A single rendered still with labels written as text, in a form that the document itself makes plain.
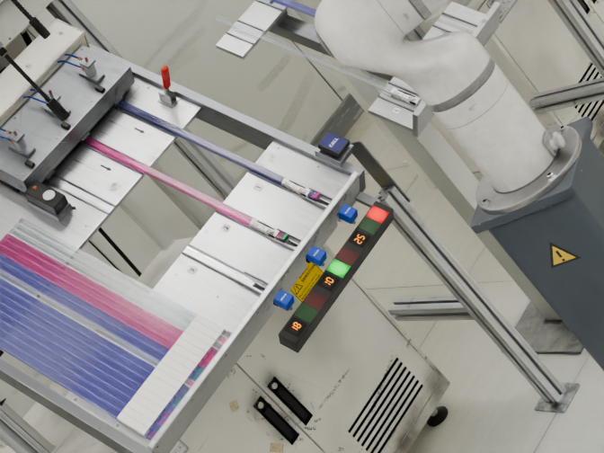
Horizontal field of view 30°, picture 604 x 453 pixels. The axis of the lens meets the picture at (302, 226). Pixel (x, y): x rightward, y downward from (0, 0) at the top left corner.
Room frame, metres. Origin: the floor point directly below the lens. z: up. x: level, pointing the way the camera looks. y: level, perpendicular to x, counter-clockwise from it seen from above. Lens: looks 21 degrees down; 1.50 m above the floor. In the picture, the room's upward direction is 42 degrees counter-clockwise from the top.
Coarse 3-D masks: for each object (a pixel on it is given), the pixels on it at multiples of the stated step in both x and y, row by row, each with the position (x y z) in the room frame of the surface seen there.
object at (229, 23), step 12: (228, 24) 2.36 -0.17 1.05; (240, 24) 2.35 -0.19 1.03; (252, 36) 2.32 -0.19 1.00; (264, 36) 2.30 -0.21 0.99; (288, 48) 2.26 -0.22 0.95; (312, 60) 2.22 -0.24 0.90; (324, 60) 2.21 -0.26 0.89; (336, 72) 2.19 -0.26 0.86; (348, 72) 2.17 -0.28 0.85; (372, 84) 2.13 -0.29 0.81; (384, 84) 2.12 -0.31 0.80
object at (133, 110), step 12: (120, 108) 2.34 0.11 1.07; (132, 108) 2.32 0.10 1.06; (156, 120) 2.28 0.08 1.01; (180, 132) 2.24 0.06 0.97; (204, 144) 2.20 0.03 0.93; (228, 156) 2.15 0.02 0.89; (240, 156) 2.15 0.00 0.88; (252, 168) 2.12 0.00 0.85; (264, 168) 2.11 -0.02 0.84; (276, 180) 2.08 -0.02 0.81; (312, 192) 2.03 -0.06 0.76
